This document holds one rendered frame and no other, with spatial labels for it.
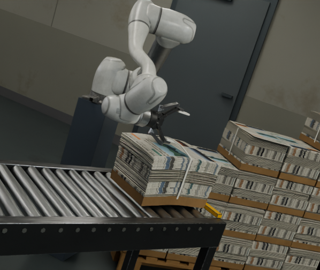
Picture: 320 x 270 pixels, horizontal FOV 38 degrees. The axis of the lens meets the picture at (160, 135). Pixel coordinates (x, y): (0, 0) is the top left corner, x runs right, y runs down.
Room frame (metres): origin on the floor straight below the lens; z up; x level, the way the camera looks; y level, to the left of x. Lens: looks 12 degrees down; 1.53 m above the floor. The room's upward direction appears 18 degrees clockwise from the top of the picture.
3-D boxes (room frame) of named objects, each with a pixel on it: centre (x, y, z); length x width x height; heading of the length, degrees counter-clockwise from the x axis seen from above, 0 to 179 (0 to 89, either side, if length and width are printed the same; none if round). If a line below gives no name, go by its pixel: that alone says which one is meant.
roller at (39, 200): (1.70, 0.40, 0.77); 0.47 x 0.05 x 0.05; 38
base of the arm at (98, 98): (2.73, 0.40, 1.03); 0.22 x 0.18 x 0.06; 161
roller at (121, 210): (1.91, 0.14, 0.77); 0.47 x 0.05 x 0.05; 38
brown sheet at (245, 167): (3.11, -0.61, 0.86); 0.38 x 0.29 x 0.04; 20
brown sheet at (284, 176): (3.21, -0.89, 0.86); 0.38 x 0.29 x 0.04; 19
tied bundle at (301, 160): (3.21, -0.89, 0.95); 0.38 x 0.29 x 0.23; 19
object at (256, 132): (3.09, -0.62, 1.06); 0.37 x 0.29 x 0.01; 20
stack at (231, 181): (3.07, -0.49, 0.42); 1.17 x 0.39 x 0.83; 109
